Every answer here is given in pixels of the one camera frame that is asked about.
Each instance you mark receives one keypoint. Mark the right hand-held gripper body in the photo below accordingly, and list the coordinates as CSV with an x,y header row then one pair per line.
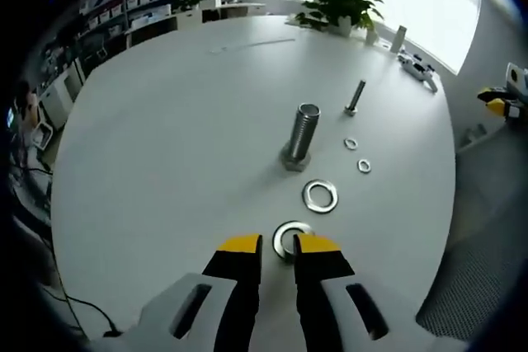
x,y
517,88

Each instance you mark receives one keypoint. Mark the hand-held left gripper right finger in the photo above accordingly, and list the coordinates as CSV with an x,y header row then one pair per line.
x,y
326,286

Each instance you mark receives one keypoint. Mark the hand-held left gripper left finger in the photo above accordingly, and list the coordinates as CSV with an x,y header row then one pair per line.
x,y
231,286

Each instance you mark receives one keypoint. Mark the large steel washer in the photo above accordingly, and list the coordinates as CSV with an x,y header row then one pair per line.
x,y
278,240
307,199

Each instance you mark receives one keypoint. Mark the small steel washer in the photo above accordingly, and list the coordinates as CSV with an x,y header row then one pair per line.
x,y
347,144
359,166

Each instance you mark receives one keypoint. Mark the thin threaded steel stud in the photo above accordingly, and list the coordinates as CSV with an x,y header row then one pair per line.
x,y
356,96

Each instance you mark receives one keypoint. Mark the thick threaded steel stud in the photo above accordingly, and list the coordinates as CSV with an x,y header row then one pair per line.
x,y
305,133

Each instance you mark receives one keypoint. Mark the white handheld device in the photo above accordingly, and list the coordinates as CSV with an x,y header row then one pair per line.
x,y
416,69

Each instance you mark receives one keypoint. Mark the white upright box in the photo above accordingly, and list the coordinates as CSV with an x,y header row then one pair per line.
x,y
398,38

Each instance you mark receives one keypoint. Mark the small white pot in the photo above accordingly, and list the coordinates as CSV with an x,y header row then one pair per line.
x,y
371,37

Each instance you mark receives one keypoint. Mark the grey mesh chair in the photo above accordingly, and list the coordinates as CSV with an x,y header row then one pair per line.
x,y
482,245

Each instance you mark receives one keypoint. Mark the potted green plant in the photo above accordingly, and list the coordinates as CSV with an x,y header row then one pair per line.
x,y
342,1

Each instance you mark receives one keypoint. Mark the white office desk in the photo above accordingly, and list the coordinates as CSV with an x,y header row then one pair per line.
x,y
222,10

